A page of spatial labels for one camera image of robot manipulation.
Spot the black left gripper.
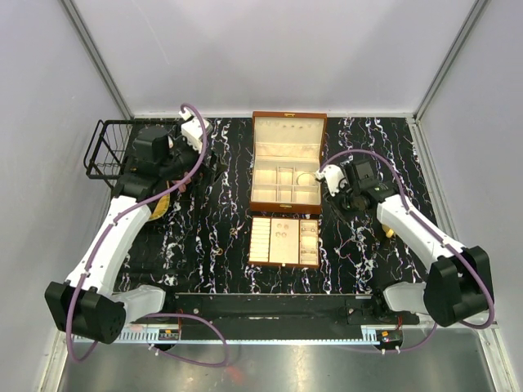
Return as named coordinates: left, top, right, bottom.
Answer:
left=159, top=122, right=228, bottom=185

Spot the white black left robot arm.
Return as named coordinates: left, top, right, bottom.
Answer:
left=44, top=120, right=212, bottom=344

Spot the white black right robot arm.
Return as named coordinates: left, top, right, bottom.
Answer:
left=316, top=160, right=494, bottom=327

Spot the brown leather jewelry box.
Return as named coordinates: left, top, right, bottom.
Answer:
left=249, top=111, right=327, bottom=216

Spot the brown jewelry tray insert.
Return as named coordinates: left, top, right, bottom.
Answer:
left=248, top=216, right=320, bottom=269

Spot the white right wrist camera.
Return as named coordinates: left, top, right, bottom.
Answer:
left=315, top=164, right=348, bottom=196

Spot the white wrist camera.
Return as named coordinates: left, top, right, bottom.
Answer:
left=181, top=117, right=212, bottom=154
left=315, top=164, right=348, bottom=196

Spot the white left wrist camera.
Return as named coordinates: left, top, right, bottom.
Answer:
left=181, top=117, right=212, bottom=154

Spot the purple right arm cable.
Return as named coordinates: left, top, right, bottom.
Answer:
left=318, top=149, right=498, bottom=354

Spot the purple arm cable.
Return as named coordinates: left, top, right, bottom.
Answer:
left=65, top=102, right=232, bottom=366
left=318, top=149, right=498, bottom=354

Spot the black wire dish rack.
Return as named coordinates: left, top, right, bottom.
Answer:
left=83, top=118, right=177, bottom=189

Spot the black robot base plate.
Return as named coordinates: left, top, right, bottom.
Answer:
left=138, top=293, right=419, bottom=343

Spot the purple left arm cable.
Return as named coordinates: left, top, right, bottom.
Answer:
left=65, top=102, right=232, bottom=366

